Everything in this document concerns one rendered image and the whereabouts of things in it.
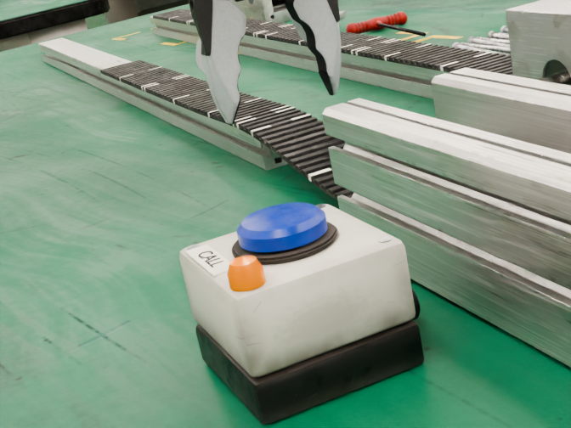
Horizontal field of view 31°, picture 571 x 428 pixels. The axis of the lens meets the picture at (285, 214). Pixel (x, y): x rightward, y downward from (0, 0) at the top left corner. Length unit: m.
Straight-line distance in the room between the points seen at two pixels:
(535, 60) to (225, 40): 0.22
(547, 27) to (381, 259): 0.32
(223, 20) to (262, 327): 0.37
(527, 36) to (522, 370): 0.34
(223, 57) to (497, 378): 0.38
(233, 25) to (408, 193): 0.28
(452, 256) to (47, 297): 0.26
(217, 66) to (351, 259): 0.34
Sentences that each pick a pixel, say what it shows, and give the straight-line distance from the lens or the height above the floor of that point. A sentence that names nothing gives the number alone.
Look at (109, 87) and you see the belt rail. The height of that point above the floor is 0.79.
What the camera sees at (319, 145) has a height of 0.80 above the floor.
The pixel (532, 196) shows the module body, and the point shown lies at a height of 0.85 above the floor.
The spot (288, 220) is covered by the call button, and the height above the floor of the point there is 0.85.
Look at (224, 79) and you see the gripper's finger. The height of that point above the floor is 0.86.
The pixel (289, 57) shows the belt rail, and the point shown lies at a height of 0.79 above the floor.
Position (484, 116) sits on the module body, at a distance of 0.57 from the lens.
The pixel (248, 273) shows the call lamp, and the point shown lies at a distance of 0.41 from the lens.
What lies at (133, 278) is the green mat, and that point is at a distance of 0.63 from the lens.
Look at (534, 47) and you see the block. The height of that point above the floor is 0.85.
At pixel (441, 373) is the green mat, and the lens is 0.45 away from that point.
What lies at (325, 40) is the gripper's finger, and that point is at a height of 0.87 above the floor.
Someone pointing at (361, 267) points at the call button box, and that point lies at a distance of 0.43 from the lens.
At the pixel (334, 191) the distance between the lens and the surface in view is 0.67.
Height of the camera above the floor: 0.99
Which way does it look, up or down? 18 degrees down
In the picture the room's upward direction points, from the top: 11 degrees counter-clockwise
